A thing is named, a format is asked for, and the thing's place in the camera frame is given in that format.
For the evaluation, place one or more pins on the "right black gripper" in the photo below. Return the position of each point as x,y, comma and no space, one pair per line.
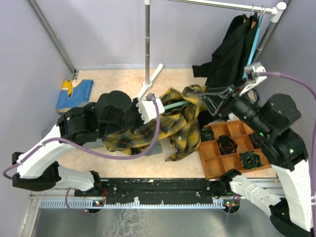
228,96

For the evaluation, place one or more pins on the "yellow black plaid shirt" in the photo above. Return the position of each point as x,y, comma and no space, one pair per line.
180,125

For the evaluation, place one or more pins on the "grey button-up shirt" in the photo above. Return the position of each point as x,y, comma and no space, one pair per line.
153,145

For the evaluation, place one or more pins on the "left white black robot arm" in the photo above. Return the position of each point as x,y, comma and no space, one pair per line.
38,168

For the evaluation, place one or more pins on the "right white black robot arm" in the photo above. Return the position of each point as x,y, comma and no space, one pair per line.
294,214

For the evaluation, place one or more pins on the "folded blue shirt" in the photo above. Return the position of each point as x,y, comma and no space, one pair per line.
73,93

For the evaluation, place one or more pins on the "black hanging garments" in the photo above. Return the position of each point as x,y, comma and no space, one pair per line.
229,59

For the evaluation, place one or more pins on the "rolled dark green tie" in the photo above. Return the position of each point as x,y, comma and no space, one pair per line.
206,134

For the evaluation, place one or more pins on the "rolled black orange tie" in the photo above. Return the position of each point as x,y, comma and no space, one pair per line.
226,145

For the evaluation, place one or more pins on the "orange wooden compartment tray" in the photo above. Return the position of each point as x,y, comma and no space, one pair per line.
214,164

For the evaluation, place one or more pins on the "rolled dark blue tie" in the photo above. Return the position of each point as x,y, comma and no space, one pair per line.
250,160

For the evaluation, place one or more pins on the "white rack foot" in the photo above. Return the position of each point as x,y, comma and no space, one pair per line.
149,79

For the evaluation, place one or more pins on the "metal clothes rack pole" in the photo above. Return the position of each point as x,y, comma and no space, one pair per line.
147,31

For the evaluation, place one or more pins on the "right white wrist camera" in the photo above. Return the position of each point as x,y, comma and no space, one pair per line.
253,77

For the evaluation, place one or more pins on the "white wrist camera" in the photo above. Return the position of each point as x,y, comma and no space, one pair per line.
147,110
253,77

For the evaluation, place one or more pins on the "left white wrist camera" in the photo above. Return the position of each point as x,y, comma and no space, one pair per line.
147,110

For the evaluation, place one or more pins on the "horizontal metal clothes rail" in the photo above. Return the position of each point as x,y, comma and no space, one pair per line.
281,6

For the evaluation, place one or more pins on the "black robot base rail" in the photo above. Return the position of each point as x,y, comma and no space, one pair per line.
157,191

